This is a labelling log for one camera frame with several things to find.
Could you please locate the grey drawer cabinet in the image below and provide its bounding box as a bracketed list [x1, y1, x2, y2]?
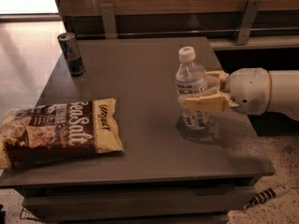
[1, 37, 274, 224]

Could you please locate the sea salt popcorn bag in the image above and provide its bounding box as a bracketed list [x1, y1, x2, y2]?
[0, 98, 123, 169]

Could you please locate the metal bracket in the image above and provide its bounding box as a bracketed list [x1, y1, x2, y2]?
[100, 3, 118, 39]
[235, 0, 262, 45]

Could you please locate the left metal bracket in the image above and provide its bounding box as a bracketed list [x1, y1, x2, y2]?
[100, 3, 118, 39]

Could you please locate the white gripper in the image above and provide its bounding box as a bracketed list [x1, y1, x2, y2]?
[178, 68, 271, 115]

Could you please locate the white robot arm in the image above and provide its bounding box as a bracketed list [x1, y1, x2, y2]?
[178, 68, 299, 120]

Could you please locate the clear plastic water bottle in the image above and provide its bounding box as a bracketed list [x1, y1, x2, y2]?
[175, 46, 209, 130]

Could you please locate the wire rack on floor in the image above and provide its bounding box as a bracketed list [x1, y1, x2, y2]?
[20, 207, 38, 221]

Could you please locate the striped object on floor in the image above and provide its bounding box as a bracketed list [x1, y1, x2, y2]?
[243, 185, 291, 210]

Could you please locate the blue energy drink can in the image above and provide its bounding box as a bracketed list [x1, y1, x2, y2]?
[58, 32, 85, 77]

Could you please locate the right metal bracket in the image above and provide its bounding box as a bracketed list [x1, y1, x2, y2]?
[235, 0, 262, 45]

